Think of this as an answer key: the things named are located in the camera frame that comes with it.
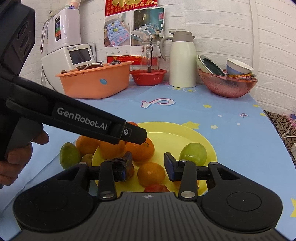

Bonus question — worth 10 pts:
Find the steel pot lid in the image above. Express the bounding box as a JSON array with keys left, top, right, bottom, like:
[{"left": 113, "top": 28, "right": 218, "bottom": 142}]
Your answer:
[{"left": 82, "top": 63, "right": 104, "bottom": 70}]

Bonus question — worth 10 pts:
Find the white water purifier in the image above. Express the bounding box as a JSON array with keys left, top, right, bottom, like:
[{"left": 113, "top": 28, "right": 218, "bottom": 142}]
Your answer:
[{"left": 40, "top": 9, "right": 81, "bottom": 54}]

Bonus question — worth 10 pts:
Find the pink glass bowl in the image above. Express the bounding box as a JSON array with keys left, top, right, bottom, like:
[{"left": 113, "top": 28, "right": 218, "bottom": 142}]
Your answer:
[{"left": 198, "top": 69, "right": 258, "bottom": 98}]

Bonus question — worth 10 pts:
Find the white green dish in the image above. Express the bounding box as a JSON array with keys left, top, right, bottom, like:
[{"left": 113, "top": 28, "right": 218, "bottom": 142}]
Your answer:
[{"left": 197, "top": 54, "right": 225, "bottom": 76}]

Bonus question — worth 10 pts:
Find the small orange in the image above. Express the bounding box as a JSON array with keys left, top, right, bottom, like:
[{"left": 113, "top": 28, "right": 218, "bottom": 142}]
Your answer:
[{"left": 137, "top": 162, "right": 166, "bottom": 187}]

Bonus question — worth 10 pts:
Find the bedding poster calendar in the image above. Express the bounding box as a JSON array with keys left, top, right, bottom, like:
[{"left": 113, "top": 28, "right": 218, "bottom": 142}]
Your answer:
[{"left": 104, "top": 0, "right": 165, "bottom": 65}]

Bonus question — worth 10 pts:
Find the yellow plastic plate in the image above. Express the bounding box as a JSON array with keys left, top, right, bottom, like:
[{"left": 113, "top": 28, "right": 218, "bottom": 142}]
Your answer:
[{"left": 92, "top": 121, "right": 217, "bottom": 196}]

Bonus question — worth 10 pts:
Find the red apple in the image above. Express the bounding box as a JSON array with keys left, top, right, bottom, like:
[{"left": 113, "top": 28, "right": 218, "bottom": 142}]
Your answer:
[{"left": 144, "top": 184, "right": 170, "bottom": 193}]

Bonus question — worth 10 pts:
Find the orange plastic basket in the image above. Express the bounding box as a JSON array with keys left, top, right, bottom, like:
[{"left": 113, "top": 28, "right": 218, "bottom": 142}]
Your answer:
[{"left": 57, "top": 61, "right": 133, "bottom": 99}]

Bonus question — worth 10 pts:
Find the green mango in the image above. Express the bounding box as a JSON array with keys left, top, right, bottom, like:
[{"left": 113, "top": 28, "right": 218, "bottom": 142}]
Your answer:
[{"left": 59, "top": 143, "right": 81, "bottom": 170}]

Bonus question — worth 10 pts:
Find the tangerine with stem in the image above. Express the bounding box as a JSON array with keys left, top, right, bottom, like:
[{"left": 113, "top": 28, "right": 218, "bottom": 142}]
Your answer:
[{"left": 127, "top": 121, "right": 138, "bottom": 126}]

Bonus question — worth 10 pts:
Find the small yellow-orange citrus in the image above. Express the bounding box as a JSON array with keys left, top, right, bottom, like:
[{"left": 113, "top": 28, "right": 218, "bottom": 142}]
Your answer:
[{"left": 173, "top": 180, "right": 200, "bottom": 189}]

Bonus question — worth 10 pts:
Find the glass pitcher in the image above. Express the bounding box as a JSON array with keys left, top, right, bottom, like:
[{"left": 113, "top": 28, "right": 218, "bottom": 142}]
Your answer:
[{"left": 140, "top": 38, "right": 160, "bottom": 73}]

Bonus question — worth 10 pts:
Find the person's left hand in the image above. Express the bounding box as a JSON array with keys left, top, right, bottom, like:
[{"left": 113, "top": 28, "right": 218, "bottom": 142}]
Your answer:
[{"left": 0, "top": 131, "right": 49, "bottom": 186}]

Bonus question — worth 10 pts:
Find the red plastic colander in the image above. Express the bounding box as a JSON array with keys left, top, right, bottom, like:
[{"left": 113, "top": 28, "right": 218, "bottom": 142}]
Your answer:
[{"left": 130, "top": 69, "right": 167, "bottom": 86}]

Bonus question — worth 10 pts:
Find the blue white ceramic bowl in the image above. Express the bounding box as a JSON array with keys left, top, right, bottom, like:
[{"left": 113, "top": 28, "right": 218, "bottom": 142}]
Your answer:
[{"left": 226, "top": 58, "right": 253, "bottom": 75}]

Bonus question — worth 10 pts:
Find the large orange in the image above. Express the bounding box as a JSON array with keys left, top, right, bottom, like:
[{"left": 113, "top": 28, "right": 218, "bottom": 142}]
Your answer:
[{"left": 99, "top": 140, "right": 125, "bottom": 160}]

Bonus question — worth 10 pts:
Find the dark red-brown plum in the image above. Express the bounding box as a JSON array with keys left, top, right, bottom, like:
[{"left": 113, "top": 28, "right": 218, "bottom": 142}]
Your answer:
[{"left": 125, "top": 162, "right": 134, "bottom": 181}]

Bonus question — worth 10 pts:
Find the white countertop appliance with screen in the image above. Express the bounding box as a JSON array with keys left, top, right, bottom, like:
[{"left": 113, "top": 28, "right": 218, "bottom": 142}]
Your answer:
[{"left": 41, "top": 44, "right": 96, "bottom": 94}]

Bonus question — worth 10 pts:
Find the tan longan fruit back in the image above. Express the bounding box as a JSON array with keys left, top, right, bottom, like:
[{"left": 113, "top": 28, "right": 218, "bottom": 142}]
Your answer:
[{"left": 81, "top": 154, "right": 93, "bottom": 167}]

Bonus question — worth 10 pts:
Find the white thermos jug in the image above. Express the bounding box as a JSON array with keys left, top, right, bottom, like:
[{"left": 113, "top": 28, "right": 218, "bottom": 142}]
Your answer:
[{"left": 159, "top": 31, "right": 197, "bottom": 88}]

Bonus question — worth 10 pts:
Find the green apple front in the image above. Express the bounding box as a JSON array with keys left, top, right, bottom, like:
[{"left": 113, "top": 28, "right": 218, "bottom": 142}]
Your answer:
[{"left": 179, "top": 143, "right": 207, "bottom": 166}]

